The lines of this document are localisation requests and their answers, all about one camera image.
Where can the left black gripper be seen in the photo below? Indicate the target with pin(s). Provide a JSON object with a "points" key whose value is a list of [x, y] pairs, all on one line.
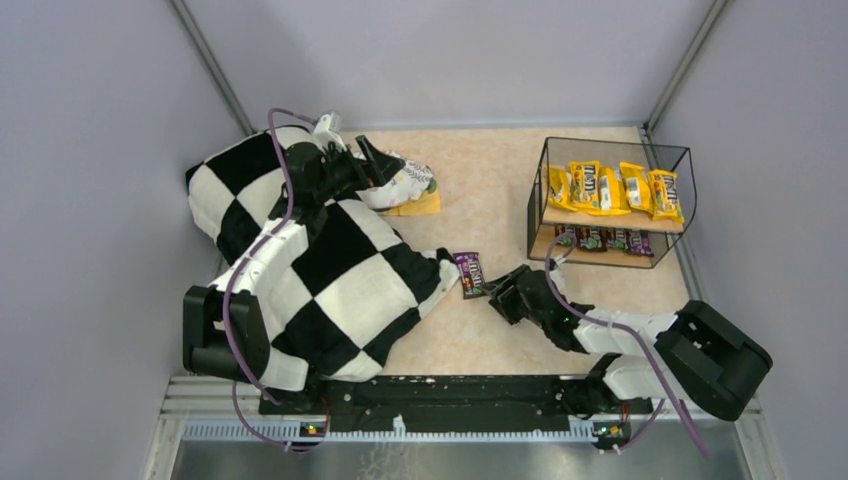
{"points": [[354, 168]]}

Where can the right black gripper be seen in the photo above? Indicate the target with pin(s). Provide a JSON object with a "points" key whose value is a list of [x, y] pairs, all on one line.
{"points": [[510, 299]]}

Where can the purple m&m bag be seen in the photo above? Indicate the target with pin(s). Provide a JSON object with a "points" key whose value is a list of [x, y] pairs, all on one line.
{"points": [[566, 235], [590, 239], [471, 274]]}

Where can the yellow candy bag barcode side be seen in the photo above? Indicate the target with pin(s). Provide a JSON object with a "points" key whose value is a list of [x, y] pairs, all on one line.
{"points": [[559, 188]]}

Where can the yellow m&m bag front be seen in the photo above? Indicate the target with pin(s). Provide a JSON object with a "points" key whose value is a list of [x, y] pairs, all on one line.
{"points": [[584, 191]]}

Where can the yellow m&m bag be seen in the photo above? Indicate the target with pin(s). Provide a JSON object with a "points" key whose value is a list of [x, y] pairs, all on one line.
{"points": [[666, 201], [584, 191]]}

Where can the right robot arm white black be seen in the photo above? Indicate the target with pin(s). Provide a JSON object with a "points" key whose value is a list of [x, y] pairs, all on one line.
{"points": [[694, 354]]}

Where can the yellow candy bag shelf left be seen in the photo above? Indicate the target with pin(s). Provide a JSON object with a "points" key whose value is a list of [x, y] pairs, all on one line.
{"points": [[612, 193]]}

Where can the yellow candy bag shelf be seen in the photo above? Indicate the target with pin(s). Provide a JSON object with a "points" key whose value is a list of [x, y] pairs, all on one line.
{"points": [[638, 191], [612, 193]]}

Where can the yellow candy bag shelf middle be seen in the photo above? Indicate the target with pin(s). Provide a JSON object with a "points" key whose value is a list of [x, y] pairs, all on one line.
{"points": [[638, 191]]}

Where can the yellow m&m bag on shelf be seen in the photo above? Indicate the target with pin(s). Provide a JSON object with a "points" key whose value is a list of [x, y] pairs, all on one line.
{"points": [[666, 201]]}

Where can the animal print white cloth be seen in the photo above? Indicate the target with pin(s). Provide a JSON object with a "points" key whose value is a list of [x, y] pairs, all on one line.
{"points": [[408, 185]]}

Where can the yellow cloth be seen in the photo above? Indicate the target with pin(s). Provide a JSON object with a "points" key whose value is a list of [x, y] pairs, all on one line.
{"points": [[428, 204]]}

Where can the black white checkered cloth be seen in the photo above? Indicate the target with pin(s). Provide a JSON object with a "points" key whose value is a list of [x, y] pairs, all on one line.
{"points": [[331, 272]]}

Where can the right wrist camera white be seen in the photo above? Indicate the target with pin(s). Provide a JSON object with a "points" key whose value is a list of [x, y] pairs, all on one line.
{"points": [[558, 277]]}

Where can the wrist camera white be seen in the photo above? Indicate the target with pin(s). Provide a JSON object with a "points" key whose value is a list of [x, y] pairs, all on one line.
{"points": [[325, 130], [558, 277]]}

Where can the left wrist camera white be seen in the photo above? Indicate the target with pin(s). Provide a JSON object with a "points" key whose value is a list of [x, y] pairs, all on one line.
{"points": [[325, 130]]}

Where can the black wire mesh shelf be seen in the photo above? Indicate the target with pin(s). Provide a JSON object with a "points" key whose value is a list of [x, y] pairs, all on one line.
{"points": [[542, 216]]}

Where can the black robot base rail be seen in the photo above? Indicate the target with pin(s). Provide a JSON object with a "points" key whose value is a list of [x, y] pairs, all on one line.
{"points": [[472, 404]]}

